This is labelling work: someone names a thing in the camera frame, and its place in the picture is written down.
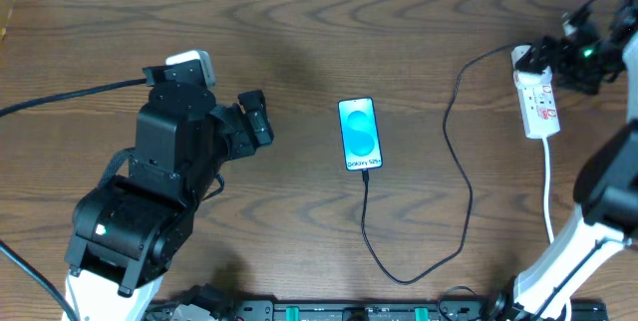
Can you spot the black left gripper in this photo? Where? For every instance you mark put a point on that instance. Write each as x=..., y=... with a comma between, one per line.
x=244, y=125

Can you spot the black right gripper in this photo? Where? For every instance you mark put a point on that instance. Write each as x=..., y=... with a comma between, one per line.
x=556, y=55

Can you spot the blue Galaxy smartphone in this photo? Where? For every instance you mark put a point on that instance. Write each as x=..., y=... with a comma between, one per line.
x=360, y=137

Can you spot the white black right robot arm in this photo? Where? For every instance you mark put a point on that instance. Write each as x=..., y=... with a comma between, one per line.
x=604, y=219

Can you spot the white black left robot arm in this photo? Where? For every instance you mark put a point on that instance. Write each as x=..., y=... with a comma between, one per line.
x=129, y=227

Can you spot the white charger adapter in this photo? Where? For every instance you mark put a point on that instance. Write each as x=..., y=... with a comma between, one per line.
x=523, y=79

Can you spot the white power strip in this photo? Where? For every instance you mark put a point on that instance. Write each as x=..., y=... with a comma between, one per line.
x=538, y=111

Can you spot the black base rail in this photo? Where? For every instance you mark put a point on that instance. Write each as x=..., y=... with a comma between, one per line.
x=208, y=303

